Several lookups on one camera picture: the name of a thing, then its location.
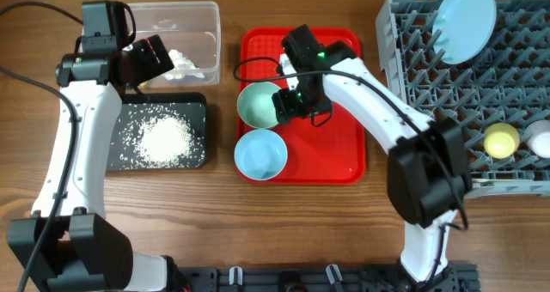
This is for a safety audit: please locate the white plastic cup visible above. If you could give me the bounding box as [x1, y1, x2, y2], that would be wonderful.
[525, 120, 550, 158]

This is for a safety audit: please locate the clear plastic bin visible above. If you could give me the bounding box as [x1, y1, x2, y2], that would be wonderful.
[81, 0, 222, 90]

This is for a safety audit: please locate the mint green bowl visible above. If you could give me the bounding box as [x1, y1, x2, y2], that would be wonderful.
[237, 82, 280, 129]

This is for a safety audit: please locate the light blue bowl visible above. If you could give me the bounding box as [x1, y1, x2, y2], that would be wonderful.
[234, 129, 288, 181]

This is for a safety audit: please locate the pile of white rice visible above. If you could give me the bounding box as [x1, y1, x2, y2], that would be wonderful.
[118, 105, 205, 169]

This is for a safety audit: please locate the yellow plastic cup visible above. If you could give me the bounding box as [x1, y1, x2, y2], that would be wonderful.
[484, 123, 520, 159]

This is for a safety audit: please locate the white napkin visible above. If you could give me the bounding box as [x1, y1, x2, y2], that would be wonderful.
[162, 49, 205, 81]

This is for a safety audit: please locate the red serving tray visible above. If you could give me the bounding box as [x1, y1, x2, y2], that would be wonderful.
[239, 27, 366, 186]

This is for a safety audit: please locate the red snack wrapper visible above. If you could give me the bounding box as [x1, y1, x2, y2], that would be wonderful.
[144, 38, 160, 63]

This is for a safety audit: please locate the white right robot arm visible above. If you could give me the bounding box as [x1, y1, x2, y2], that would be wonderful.
[272, 25, 473, 290]

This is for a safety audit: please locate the black plastic tray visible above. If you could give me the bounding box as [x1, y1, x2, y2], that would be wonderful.
[106, 91, 208, 172]

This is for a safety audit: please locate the grey dishwasher rack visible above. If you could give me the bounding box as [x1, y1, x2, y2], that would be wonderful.
[376, 0, 549, 198]

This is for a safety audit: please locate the light blue plate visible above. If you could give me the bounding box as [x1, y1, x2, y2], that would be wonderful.
[431, 0, 497, 64]

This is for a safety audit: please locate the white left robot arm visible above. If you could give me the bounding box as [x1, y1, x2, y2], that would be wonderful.
[7, 1, 189, 291]

